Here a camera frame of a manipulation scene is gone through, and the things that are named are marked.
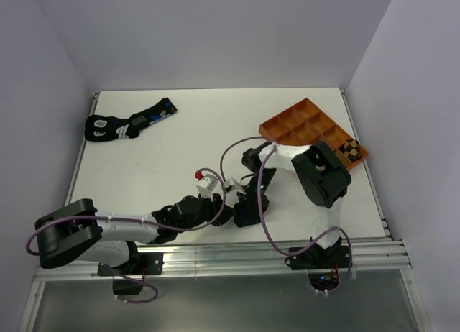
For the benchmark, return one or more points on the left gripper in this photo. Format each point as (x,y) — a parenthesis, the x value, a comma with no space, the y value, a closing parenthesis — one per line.
(215,205)

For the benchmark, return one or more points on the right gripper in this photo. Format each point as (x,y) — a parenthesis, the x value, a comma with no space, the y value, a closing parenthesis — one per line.
(246,197)

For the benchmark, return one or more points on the dark navy sock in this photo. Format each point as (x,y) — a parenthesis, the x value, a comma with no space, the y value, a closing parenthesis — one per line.
(246,214)

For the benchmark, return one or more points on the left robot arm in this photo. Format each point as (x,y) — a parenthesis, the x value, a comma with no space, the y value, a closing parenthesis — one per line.
(80,231)

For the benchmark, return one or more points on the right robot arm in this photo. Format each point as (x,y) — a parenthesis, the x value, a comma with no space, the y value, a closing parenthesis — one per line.
(323,177)

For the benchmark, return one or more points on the orange compartment tray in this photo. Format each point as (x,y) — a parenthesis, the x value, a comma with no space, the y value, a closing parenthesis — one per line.
(305,123)

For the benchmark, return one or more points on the rolled argyle sock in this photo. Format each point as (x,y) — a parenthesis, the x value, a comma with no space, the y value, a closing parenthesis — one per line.
(351,149)

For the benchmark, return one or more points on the black sport sock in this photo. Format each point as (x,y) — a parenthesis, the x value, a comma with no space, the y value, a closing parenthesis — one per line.
(100,128)

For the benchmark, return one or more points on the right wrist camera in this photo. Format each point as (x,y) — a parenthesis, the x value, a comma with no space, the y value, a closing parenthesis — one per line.
(234,187)

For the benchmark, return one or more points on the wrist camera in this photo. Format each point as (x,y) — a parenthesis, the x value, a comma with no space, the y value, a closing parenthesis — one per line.
(234,187)
(206,184)

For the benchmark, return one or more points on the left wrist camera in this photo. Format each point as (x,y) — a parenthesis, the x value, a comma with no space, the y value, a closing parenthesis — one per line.
(206,184)

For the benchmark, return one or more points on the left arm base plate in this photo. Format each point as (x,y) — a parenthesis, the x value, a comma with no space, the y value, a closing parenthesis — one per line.
(149,263)

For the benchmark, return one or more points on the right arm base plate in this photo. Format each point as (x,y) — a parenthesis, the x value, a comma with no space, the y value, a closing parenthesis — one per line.
(319,258)

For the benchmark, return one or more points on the aluminium rail frame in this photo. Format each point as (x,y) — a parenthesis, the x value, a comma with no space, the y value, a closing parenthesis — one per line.
(212,128)

